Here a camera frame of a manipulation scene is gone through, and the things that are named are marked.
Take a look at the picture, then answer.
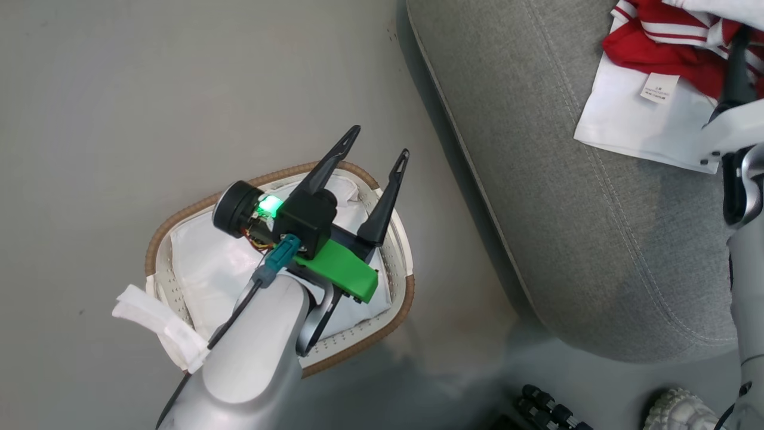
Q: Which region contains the red and white jersey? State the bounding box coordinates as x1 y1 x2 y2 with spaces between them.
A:
574 0 764 175

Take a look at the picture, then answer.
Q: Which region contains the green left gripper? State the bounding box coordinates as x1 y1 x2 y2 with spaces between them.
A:
292 125 411 304

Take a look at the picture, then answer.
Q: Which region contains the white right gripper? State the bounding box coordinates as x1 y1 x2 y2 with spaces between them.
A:
695 26 764 174

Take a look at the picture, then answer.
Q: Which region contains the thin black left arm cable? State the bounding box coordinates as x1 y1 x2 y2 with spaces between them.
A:
157 279 264 430

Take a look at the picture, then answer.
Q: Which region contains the grey fabric sofa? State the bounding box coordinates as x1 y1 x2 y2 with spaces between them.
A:
405 0 764 364

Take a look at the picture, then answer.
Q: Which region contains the teal left camera connector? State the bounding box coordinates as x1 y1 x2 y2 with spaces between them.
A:
253 234 301 288

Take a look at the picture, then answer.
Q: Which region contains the white ribbed fabric strip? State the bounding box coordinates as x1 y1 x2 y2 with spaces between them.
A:
112 284 211 374

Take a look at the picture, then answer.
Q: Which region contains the white laundry basket brown rim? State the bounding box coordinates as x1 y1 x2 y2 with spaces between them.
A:
144 161 416 379

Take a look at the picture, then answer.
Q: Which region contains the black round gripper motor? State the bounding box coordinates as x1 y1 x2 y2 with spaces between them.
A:
212 180 264 240

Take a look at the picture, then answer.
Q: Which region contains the black ribbed roller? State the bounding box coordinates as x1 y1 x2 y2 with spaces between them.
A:
516 384 593 430

